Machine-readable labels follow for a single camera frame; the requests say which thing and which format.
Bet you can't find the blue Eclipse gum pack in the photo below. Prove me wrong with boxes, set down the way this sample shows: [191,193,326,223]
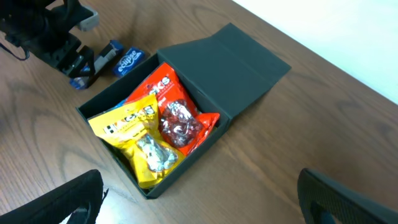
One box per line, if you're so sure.
[113,47,145,78]

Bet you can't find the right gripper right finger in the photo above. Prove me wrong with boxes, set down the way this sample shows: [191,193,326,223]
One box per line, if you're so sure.
[297,168,397,224]

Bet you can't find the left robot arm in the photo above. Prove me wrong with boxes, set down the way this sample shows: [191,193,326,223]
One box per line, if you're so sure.
[1,0,99,89]

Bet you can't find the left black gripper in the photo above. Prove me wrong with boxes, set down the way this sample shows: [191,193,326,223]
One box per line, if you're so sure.
[18,0,95,87]

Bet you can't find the dark blue chocolate bar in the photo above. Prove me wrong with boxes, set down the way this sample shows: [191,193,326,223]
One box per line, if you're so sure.
[74,40,124,90]

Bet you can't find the yellow candy bag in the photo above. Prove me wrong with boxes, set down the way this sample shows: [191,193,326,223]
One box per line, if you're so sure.
[88,95,185,189]

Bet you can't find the left black cable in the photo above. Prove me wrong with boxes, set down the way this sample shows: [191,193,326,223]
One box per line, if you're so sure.
[0,42,30,62]

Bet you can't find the red Hacks candy bag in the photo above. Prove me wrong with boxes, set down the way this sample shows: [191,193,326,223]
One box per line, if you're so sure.
[125,62,220,156]

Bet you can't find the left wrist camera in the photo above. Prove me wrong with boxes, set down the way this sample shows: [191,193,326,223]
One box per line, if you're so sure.
[76,6,100,32]

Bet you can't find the dark green open box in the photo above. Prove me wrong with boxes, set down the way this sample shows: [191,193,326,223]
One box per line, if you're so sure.
[77,24,291,199]

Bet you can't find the long blue snack bar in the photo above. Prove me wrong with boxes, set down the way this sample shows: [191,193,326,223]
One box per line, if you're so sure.
[113,99,127,109]

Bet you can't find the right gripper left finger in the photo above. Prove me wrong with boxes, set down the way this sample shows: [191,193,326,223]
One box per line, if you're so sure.
[1,169,104,223]

